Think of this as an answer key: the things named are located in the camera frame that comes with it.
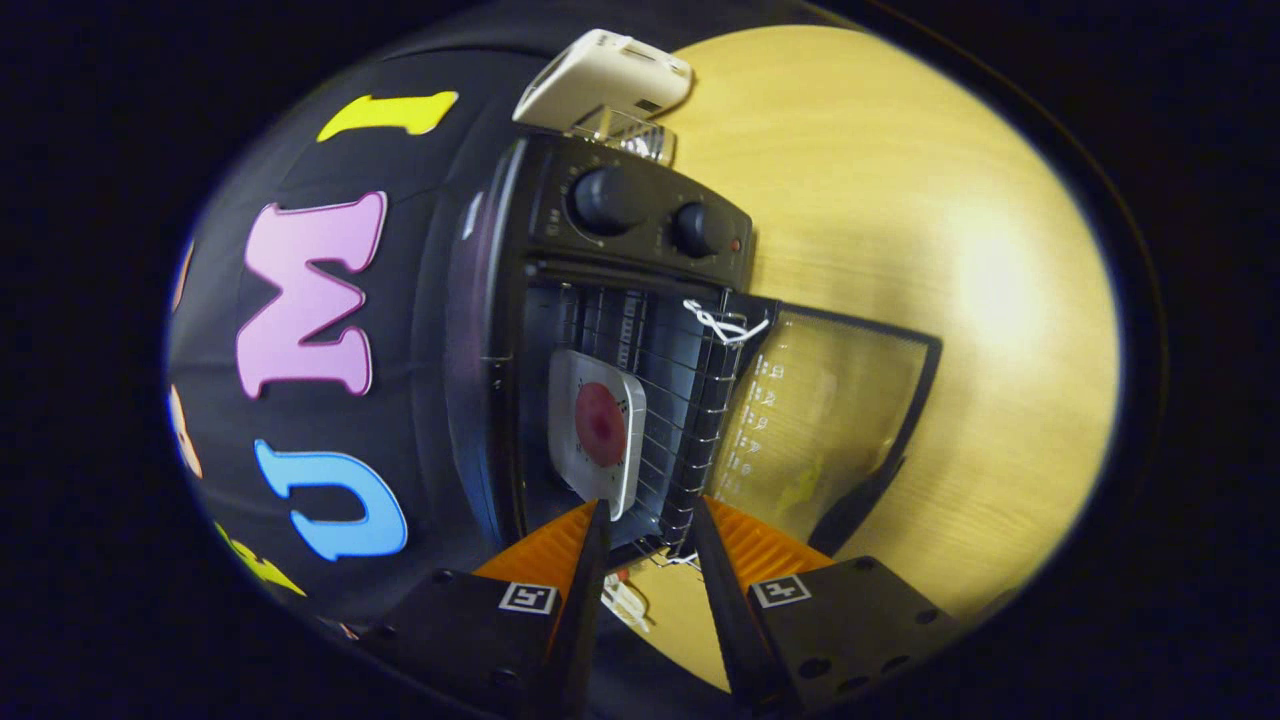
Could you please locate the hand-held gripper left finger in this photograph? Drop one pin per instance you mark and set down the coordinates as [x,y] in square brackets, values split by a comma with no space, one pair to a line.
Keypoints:
[590,600]

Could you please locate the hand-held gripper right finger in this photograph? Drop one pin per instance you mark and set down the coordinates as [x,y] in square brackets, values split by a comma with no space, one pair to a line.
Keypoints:
[725,620]

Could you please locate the white square plate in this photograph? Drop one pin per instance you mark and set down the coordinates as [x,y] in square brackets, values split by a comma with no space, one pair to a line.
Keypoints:
[568,440]

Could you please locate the pink spotted food piece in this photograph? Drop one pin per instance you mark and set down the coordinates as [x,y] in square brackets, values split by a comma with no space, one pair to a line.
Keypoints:
[600,425]

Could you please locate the black toaster oven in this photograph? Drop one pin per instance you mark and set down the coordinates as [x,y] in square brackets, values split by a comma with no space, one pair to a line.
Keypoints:
[545,215]

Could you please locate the white bread toaster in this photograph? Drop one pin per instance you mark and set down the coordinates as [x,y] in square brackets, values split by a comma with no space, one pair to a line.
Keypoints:
[600,80]

